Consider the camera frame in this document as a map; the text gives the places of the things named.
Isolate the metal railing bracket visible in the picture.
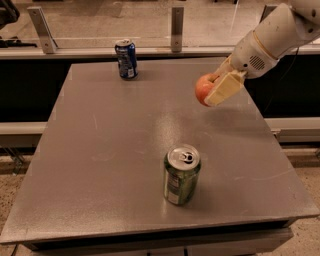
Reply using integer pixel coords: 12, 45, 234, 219
27, 6, 58, 54
171, 7, 184, 53
260, 5, 277, 22

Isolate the blue soda can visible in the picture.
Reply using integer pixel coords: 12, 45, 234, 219
115, 39, 138, 79

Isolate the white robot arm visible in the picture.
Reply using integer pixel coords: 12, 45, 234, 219
204, 0, 320, 106

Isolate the black office chair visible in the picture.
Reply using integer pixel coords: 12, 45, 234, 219
0, 0, 36, 48

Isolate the green soda can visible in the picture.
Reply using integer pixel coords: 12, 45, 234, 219
163, 144, 201, 205

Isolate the right metal railing bracket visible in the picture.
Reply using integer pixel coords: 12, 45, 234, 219
260, 5, 277, 22

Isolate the metal railing base rail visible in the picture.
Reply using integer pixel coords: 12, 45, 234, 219
0, 43, 320, 61

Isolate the left metal railing bracket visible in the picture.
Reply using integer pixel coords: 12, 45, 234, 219
27, 6, 58, 54

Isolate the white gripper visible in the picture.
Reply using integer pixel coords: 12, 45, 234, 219
204, 30, 280, 106

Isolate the middle metal railing bracket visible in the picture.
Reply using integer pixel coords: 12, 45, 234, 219
171, 7, 184, 53

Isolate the red apple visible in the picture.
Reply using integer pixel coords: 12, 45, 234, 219
195, 73, 218, 106

